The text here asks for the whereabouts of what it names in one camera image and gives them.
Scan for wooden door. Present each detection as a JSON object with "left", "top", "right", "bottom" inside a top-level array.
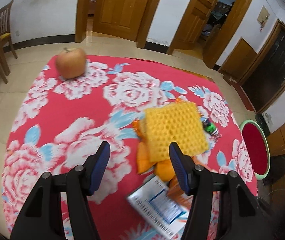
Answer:
[
  {"left": 170, "top": 0, "right": 218, "bottom": 50},
  {"left": 93, "top": 0, "right": 148, "bottom": 41}
]

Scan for red bin green rim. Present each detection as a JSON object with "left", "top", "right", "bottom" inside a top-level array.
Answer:
[{"left": 239, "top": 119, "right": 270, "bottom": 180}]

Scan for red floral tablecloth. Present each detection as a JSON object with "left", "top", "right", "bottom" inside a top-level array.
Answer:
[{"left": 2, "top": 55, "right": 257, "bottom": 239}]

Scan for orange peel pieces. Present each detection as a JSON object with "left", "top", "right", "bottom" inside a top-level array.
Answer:
[{"left": 133, "top": 105, "right": 211, "bottom": 209}]

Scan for green white keychain toy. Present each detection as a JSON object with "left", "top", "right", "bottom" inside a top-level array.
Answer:
[{"left": 202, "top": 119, "right": 221, "bottom": 138}]

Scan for far wooden chair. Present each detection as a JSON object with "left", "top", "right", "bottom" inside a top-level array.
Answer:
[{"left": 0, "top": 0, "right": 17, "bottom": 76}]

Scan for low wooden cabinet panel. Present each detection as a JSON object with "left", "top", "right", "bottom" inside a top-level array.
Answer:
[{"left": 218, "top": 38, "right": 257, "bottom": 82}]

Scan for middle wooden door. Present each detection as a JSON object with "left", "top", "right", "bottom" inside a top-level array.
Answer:
[{"left": 170, "top": 0, "right": 218, "bottom": 50}]

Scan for white blue medicine box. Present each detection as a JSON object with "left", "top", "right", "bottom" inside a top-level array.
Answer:
[{"left": 126, "top": 176, "right": 189, "bottom": 239}]

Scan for brownish apple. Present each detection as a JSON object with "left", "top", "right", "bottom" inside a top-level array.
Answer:
[{"left": 55, "top": 47, "right": 86, "bottom": 79}]

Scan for yellow foam fruit net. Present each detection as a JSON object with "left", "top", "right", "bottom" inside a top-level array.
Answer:
[{"left": 138, "top": 101, "right": 209, "bottom": 163}]

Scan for left wooden door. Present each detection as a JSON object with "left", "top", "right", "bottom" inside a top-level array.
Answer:
[{"left": 93, "top": 0, "right": 148, "bottom": 41}]

